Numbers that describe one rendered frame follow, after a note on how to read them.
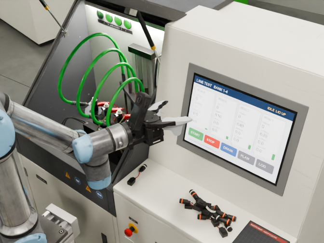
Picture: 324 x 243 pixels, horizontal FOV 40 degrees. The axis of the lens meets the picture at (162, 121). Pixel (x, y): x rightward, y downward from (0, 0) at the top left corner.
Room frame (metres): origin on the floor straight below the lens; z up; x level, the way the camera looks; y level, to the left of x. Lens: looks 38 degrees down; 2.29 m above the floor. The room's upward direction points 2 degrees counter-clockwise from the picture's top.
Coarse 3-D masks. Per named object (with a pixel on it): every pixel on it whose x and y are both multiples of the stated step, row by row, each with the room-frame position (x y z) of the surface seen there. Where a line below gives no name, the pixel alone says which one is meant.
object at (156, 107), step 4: (164, 100) 1.20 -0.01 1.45; (156, 104) 1.17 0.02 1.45; (160, 104) 1.17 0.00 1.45; (164, 104) 1.19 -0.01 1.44; (148, 108) 1.15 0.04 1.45; (152, 108) 1.15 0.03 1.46; (156, 108) 1.15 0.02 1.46; (160, 108) 1.17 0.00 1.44; (156, 112) 1.14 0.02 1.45; (160, 112) 1.18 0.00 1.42
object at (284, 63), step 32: (192, 32) 1.48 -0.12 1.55; (224, 32) 1.47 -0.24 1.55; (256, 32) 1.46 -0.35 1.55; (288, 32) 1.45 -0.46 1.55; (160, 64) 1.52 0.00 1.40; (224, 64) 1.36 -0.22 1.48; (256, 64) 1.29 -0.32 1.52; (288, 64) 1.23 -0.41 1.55; (320, 64) 1.22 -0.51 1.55; (160, 96) 1.48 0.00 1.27; (288, 96) 1.19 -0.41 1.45; (320, 96) 1.13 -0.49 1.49; (320, 128) 1.10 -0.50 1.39; (160, 160) 1.41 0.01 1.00; (192, 160) 1.32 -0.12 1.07; (320, 160) 1.06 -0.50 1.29; (224, 192) 1.20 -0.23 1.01; (256, 192) 1.13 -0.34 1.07; (288, 192) 1.07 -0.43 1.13; (320, 192) 1.09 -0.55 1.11; (160, 224) 1.12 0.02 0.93; (288, 224) 1.03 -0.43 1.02; (320, 224) 1.19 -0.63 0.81
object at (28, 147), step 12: (24, 144) 1.67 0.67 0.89; (36, 144) 1.60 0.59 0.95; (24, 156) 1.70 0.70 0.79; (36, 156) 1.62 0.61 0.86; (48, 156) 1.55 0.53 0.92; (60, 156) 1.51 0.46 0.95; (48, 168) 1.57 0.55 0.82; (60, 168) 1.50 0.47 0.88; (72, 168) 1.44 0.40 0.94; (72, 180) 1.45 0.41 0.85; (84, 180) 1.39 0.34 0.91; (84, 192) 1.40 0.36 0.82
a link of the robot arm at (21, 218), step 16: (0, 112) 0.87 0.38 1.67; (0, 128) 0.83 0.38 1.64; (0, 144) 0.82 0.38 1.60; (0, 160) 0.82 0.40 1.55; (0, 176) 0.83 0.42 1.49; (16, 176) 0.86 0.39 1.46; (0, 192) 0.83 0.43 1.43; (16, 192) 0.85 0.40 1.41; (0, 208) 0.83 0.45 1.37; (16, 208) 0.84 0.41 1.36; (32, 208) 0.91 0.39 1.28; (0, 224) 0.85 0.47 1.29; (16, 224) 0.83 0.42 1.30; (32, 224) 0.85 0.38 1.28; (16, 240) 0.81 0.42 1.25; (32, 240) 0.82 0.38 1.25
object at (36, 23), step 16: (0, 0) 4.88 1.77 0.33; (16, 0) 4.54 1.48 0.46; (32, 0) 4.33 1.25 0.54; (48, 0) 4.44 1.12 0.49; (64, 0) 4.56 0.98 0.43; (0, 16) 4.98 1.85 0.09; (16, 16) 4.62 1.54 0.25; (32, 16) 4.31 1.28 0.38; (48, 16) 4.42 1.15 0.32; (64, 16) 4.54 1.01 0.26; (32, 32) 4.37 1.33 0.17; (48, 32) 4.39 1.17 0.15
